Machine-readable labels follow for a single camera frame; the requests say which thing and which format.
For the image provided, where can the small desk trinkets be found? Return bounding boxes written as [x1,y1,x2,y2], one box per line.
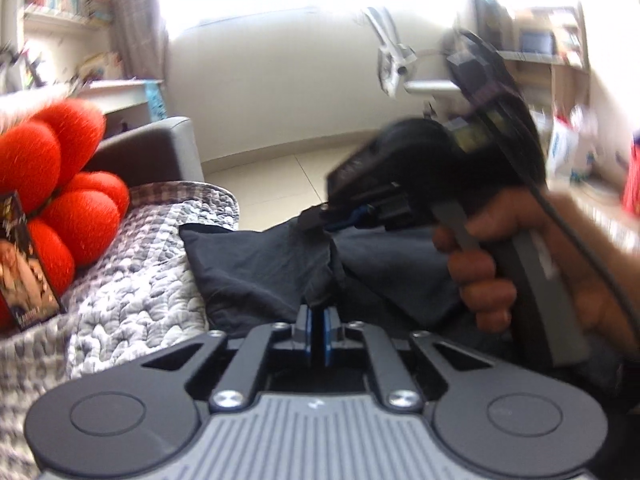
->
[0,40,76,93]

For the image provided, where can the white desk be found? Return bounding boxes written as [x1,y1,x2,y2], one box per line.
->
[75,79,166,136]

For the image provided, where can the leaning picture books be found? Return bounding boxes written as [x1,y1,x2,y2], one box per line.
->
[75,50,123,83]

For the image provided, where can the white bookshelf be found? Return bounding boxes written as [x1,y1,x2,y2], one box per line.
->
[0,0,116,91]

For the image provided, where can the red flower cushion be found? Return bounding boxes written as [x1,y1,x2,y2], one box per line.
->
[0,99,131,333]

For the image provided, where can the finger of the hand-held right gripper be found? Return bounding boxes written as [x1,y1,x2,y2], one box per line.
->
[325,185,401,209]
[299,204,387,234]

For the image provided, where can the red bag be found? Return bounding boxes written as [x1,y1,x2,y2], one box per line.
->
[620,140,640,216]

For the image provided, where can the black t-shirt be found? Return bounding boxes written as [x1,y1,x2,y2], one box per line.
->
[179,205,481,361]

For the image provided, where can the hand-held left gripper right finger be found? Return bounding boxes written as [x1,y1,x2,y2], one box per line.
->
[320,305,495,411]

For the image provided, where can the smartphone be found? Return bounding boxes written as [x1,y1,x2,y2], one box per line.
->
[0,191,68,333]

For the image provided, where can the white pillow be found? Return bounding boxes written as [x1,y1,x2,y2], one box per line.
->
[0,85,76,131]

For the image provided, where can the white paper bag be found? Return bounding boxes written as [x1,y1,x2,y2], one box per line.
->
[545,110,601,181]

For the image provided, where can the blue plastic bag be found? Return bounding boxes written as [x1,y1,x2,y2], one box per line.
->
[145,82,168,121]

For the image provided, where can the white office chair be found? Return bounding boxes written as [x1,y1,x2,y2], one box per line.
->
[362,6,463,98]

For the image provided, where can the grey curtain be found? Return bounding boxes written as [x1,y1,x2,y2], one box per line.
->
[110,0,171,121]

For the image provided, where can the grey patterned quilt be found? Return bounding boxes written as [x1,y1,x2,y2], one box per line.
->
[0,180,242,461]

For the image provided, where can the grey sofa armrest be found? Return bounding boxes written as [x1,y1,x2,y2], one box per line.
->
[82,116,206,196]

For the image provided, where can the person's right hand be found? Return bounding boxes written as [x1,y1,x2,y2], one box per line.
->
[432,190,640,343]

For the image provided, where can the wooden desk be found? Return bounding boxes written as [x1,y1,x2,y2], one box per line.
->
[475,2,640,241]

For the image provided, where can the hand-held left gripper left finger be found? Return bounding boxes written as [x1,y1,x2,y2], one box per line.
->
[137,305,321,412]

